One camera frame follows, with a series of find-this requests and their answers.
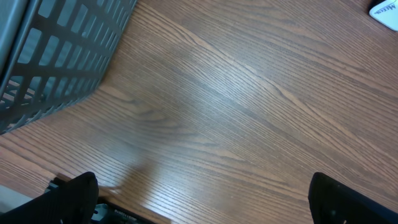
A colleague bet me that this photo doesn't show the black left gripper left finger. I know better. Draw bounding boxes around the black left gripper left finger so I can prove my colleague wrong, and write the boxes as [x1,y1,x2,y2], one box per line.
[1,172,99,224]

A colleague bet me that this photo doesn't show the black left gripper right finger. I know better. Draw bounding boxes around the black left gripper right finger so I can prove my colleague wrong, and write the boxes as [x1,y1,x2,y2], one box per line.
[308,172,397,224]

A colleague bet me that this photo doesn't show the grey plastic shopping basket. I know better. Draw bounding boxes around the grey plastic shopping basket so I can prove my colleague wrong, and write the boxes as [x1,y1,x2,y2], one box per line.
[1,0,137,133]

